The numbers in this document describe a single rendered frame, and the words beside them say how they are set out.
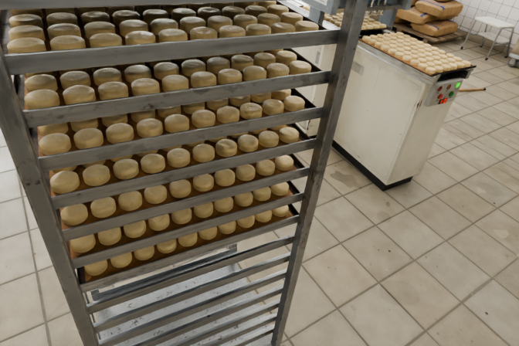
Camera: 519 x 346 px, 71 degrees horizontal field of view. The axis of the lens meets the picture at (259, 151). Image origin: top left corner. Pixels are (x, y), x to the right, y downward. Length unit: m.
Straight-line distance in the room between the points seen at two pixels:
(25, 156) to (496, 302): 2.24
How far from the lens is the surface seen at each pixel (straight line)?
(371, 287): 2.13
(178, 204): 0.85
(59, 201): 0.78
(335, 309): 2.00
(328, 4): 2.53
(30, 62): 0.63
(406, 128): 2.40
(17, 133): 0.65
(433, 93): 2.32
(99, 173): 0.81
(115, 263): 0.99
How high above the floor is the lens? 1.65
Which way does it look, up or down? 36 degrees down
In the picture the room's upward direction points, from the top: 7 degrees clockwise
